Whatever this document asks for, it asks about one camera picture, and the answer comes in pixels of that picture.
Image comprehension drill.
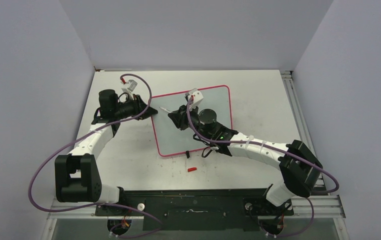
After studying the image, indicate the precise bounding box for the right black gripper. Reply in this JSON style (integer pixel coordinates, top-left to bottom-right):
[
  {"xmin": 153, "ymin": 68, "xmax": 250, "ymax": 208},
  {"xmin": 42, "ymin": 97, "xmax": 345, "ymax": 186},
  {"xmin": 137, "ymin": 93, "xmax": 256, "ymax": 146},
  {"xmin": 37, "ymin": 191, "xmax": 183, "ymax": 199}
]
[{"xmin": 169, "ymin": 102, "xmax": 213, "ymax": 142}]

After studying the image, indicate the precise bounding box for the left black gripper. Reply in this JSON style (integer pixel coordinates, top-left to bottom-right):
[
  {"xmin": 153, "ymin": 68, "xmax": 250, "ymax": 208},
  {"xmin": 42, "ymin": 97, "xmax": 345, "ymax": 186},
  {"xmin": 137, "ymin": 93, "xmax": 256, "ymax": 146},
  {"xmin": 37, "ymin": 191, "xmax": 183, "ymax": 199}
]
[{"xmin": 114, "ymin": 94, "xmax": 158, "ymax": 121}]

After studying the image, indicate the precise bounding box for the white whiteboard marker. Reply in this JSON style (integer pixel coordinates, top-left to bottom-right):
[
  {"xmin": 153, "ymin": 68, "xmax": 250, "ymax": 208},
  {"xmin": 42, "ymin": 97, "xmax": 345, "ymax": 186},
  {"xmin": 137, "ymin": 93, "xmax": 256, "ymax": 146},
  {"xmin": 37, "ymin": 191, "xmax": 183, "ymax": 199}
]
[{"xmin": 159, "ymin": 106, "xmax": 171, "ymax": 113}]

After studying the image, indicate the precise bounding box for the pink framed whiteboard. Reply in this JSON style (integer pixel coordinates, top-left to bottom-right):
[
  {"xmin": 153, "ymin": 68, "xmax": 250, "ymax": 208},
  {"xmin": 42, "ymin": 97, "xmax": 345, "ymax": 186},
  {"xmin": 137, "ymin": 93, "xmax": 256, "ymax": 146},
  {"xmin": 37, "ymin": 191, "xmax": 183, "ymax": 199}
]
[{"xmin": 150, "ymin": 84, "xmax": 234, "ymax": 158}]

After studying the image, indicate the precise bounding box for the red marker cap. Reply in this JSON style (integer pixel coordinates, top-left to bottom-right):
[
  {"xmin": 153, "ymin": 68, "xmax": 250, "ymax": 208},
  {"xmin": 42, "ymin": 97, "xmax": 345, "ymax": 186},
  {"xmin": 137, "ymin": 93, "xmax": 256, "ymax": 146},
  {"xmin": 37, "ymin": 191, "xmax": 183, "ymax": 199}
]
[{"xmin": 187, "ymin": 167, "xmax": 197, "ymax": 173}]

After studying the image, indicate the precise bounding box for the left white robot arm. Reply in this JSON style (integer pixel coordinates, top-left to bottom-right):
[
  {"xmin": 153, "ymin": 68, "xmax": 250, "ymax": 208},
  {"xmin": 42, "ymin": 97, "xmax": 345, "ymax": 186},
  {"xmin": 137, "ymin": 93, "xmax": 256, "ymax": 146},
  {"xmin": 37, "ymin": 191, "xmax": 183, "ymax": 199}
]
[{"xmin": 54, "ymin": 89, "xmax": 158, "ymax": 216}]

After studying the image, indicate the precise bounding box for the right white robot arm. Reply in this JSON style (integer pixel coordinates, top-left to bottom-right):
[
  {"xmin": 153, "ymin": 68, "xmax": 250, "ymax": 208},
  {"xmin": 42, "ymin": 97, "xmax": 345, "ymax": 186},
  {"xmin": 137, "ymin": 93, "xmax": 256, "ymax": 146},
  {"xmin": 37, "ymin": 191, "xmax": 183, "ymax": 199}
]
[{"xmin": 167, "ymin": 105, "xmax": 323, "ymax": 214}]

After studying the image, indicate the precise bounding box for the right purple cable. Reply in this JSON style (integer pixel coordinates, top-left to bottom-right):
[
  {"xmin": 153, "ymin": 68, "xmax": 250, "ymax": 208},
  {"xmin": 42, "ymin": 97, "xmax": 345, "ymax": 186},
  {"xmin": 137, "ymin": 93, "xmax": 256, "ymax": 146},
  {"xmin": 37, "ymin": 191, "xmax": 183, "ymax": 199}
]
[{"xmin": 185, "ymin": 96, "xmax": 340, "ymax": 239}]

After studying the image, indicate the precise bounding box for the purple cable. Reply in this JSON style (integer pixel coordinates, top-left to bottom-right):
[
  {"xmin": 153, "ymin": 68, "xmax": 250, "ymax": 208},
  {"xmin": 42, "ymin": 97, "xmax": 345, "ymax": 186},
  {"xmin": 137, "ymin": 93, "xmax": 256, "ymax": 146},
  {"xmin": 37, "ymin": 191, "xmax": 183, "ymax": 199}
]
[
  {"xmin": 28, "ymin": 73, "xmax": 163, "ymax": 239},
  {"xmin": 185, "ymin": 96, "xmax": 340, "ymax": 239}
]

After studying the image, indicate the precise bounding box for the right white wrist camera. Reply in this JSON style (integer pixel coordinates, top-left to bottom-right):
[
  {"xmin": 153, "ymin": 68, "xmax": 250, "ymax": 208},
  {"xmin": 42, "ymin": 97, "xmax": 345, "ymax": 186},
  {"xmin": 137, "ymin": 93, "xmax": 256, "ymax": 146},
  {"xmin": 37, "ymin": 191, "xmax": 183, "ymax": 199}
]
[{"xmin": 185, "ymin": 88, "xmax": 204, "ymax": 110}]

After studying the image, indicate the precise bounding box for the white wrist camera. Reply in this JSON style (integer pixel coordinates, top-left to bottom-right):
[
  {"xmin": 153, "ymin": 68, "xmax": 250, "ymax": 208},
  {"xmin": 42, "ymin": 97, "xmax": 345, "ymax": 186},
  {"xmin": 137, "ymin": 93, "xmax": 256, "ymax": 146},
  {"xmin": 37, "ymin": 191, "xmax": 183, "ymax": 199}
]
[
  {"xmin": 185, "ymin": 88, "xmax": 204, "ymax": 110},
  {"xmin": 121, "ymin": 79, "xmax": 138, "ymax": 99}
]

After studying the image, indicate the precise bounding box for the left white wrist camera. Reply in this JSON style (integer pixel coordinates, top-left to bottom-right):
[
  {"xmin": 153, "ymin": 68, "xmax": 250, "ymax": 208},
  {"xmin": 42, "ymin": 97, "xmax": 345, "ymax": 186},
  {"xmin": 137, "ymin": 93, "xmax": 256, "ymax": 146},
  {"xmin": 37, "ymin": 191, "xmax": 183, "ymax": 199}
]
[{"xmin": 121, "ymin": 79, "xmax": 138, "ymax": 99}]

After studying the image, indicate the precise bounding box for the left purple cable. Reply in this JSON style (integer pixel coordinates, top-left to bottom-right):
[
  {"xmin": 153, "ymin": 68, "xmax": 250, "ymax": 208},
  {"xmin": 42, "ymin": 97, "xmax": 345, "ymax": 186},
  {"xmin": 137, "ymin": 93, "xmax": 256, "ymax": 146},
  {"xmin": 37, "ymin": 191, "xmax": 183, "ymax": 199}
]
[{"xmin": 28, "ymin": 73, "xmax": 163, "ymax": 239}]

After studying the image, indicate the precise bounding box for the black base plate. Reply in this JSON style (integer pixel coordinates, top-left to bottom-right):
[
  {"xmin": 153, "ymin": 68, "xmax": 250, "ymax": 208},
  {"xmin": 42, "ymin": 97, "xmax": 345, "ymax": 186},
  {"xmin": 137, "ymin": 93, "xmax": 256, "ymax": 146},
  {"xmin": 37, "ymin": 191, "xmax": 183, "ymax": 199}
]
[{"xmin": 94, "ymin": 188, "xmax": 294, "ymax": 233}]

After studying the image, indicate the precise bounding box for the aluminium rail frame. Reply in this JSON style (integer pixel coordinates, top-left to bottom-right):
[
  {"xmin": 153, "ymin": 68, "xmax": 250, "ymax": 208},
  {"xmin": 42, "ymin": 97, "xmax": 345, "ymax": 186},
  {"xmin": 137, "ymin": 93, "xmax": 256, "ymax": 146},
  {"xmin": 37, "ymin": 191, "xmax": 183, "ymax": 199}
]
[{"xmin": 44, "ymin": 70, "xmax": 347, "ymax": 240}]

